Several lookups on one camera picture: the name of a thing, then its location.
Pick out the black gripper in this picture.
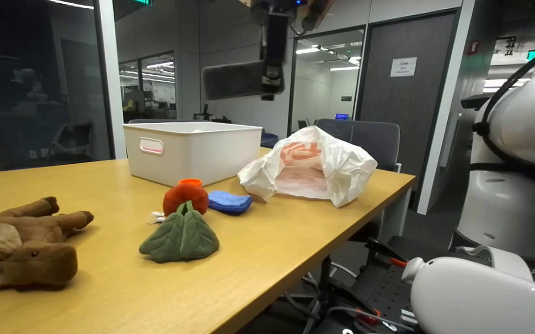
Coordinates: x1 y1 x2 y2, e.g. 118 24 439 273
253 0 302 100

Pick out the white orange print carrier bag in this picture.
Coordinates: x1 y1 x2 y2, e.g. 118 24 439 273
237 124 380 209

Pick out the blue sponge block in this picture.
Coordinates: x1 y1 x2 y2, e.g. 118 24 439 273
207 189 255 215

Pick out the red plush tomato green leaf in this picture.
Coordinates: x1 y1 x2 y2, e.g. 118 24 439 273
138 178 222 263

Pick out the white paper door sign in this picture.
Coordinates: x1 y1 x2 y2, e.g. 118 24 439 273
389 55 420 78

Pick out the grey office chair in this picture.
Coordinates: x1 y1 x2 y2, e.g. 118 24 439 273
313 117 404 172

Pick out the white plastic storage bin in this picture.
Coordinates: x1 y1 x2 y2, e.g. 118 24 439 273
123 119 264 189

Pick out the brown plush animal toy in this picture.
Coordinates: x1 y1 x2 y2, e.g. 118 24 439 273
0 195 95 291

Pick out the wood coloured wrist camera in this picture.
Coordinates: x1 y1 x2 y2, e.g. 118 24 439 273
298 0 335 33

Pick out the red tipped black cable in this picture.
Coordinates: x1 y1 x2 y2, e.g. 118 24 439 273
367 237 409 271

